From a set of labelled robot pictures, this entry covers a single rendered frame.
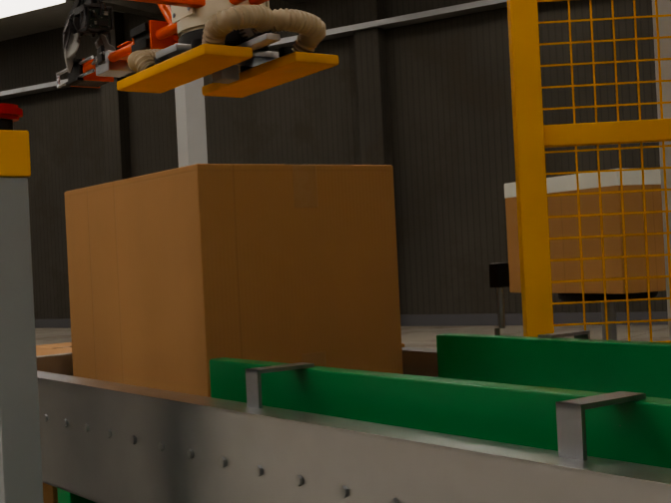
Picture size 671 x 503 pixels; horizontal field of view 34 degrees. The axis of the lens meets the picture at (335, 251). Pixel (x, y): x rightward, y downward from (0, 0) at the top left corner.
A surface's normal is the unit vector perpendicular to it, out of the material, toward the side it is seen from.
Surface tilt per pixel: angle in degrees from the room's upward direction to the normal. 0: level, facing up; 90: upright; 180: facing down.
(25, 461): 90
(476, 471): 90
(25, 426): 90
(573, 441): 90
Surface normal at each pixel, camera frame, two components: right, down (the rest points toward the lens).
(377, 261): 0.56, -0.03
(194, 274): -0.83, 0.04
